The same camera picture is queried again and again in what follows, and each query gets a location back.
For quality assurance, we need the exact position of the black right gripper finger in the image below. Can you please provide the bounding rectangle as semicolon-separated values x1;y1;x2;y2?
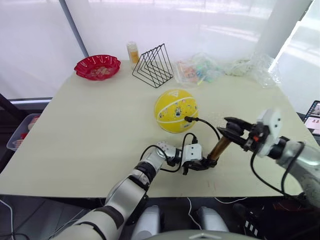
224;116;253;131
216;126;248;148

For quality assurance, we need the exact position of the white round column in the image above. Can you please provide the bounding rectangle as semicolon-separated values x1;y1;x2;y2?
257;0;313;63

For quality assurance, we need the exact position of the silver robot torso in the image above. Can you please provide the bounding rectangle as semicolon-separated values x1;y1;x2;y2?
152;229;258;240

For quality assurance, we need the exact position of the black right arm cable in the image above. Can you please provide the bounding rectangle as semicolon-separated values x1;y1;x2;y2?
250;141;307;198

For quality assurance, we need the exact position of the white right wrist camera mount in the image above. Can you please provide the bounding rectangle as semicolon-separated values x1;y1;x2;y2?
256;107;282;158

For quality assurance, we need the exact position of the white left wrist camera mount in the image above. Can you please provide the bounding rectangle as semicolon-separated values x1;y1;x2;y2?
181;143;203;163

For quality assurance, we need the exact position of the grey window frame post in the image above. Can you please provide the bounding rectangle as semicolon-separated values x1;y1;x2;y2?
58;0;90;58

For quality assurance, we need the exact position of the clear bottle with orange label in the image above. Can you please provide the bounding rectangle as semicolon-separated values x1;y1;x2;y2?
126;41;140;64

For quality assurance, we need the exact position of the grey white rounded shape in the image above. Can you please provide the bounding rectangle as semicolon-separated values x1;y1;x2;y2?
196;206;230;233

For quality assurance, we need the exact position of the yellow printed rubber ball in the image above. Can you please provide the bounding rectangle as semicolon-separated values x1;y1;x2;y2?
153;88;200;135

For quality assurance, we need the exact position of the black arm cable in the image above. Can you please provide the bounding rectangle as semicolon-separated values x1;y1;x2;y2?
250;141;307;198
139;133;199;174

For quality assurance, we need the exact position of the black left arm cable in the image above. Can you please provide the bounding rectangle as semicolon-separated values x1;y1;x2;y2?
139;133;199;174

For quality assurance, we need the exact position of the gold hand pump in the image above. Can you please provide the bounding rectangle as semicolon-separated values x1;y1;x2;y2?
206;126;235;168

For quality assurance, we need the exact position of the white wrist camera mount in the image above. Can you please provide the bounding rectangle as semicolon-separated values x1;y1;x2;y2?
256;107;282;158
181;143;203;163

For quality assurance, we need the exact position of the clear bag with white rope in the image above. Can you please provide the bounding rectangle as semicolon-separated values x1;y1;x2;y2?
223;52;281;88

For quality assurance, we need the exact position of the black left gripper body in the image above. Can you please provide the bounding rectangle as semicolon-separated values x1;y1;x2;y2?
181;158;210;176

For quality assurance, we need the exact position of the white floor cable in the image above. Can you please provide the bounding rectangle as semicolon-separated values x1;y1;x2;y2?
214;196;249;204
0;199;15;237
186;196;201;229

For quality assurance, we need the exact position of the tablet with lit screen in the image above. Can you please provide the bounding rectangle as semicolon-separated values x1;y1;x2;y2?
301;99;320;137

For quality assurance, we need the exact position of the clear bag of colourful items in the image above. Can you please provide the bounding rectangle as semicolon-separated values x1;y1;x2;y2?
173;53;225;87

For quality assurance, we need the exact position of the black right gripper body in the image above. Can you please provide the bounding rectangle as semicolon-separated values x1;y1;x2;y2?
241;122;270;152

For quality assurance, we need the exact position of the clear plastic storage bin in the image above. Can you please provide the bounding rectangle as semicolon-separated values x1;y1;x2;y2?
6;113;42;152

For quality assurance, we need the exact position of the red scalloped plate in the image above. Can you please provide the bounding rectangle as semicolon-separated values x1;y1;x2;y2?
74;54;122;81

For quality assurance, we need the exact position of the black wire file rack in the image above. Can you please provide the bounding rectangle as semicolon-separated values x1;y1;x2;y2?
131;43;174;89

